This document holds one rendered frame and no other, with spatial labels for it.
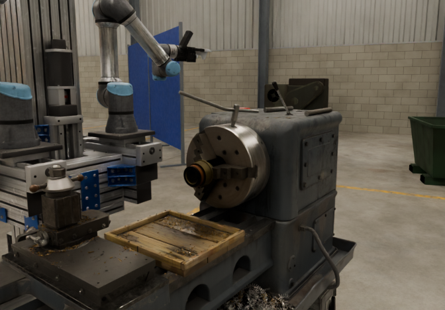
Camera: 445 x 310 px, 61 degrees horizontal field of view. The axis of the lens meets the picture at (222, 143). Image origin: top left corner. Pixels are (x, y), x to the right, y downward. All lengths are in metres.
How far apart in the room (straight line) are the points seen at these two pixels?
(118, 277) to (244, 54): 11.46
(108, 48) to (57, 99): 0.39
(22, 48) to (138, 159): 0.65
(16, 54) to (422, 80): 10.30
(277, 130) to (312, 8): 10.40
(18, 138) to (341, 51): 10.39
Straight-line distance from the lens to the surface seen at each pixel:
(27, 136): 1.53
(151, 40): 1.89
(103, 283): 0.89
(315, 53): 11.50
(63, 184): 1.05
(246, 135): 1.37
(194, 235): 1.31
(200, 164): 1.30
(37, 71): 1.77
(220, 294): 1.32
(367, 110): 11.27
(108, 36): 1.95
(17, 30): 1.80
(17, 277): 1.14
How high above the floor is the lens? 1.39
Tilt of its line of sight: 9 degrees down
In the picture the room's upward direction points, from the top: straight up
